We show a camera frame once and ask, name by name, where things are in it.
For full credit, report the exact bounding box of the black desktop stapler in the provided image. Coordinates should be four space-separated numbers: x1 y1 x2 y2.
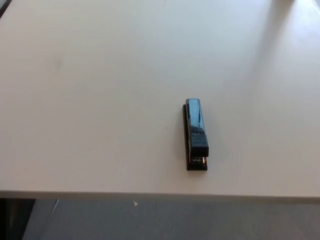
181 98 210 172

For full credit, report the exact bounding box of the dark table leg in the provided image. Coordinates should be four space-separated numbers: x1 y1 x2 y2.
0 198 35 240

